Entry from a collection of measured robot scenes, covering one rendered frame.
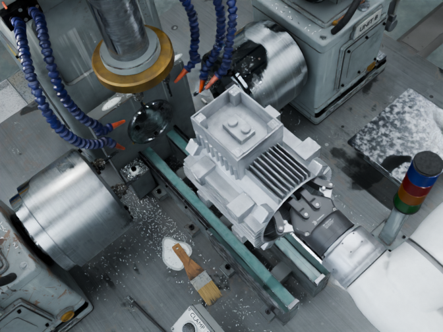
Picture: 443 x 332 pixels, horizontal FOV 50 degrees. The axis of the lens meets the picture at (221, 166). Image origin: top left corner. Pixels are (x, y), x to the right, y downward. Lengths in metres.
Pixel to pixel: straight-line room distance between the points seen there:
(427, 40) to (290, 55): 1.74
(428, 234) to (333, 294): 0.62
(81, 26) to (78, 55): 0.08
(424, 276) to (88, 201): 0.72
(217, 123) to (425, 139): 0.77
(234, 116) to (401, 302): 0.39
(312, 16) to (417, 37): 1.67
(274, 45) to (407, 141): 0.46
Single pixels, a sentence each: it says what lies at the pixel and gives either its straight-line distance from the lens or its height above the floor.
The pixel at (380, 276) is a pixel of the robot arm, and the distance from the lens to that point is 0.74.
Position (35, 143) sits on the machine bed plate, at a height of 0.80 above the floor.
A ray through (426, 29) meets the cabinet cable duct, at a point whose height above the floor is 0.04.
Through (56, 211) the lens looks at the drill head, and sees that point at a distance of 1.13.
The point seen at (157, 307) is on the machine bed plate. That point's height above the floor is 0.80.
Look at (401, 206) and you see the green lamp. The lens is 1.17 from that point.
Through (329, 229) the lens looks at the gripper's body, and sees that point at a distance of 0.75.
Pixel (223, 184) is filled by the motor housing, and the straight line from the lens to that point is 0.81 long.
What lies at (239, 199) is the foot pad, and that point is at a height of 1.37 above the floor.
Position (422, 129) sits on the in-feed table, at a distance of 1.46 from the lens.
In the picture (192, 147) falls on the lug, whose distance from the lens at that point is 0.83.
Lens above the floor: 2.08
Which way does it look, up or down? 60 degrees down
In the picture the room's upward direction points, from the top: 12 degrees counter-clockwise
